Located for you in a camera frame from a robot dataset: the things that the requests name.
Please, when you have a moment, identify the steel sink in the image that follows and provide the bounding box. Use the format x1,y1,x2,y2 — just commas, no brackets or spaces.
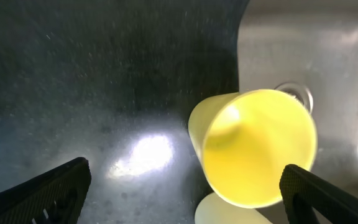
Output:
237,0,358,224

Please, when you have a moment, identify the white cup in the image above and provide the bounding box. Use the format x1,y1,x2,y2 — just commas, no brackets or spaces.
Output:
194,192,273,224

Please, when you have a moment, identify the yellow cup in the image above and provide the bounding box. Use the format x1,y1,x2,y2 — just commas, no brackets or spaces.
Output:
187,88,319,210

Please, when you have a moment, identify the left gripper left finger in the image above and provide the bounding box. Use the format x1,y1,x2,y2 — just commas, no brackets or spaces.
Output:
0,156,92,224

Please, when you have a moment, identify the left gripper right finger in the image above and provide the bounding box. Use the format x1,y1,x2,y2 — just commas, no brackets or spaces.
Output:
278,164,358,224

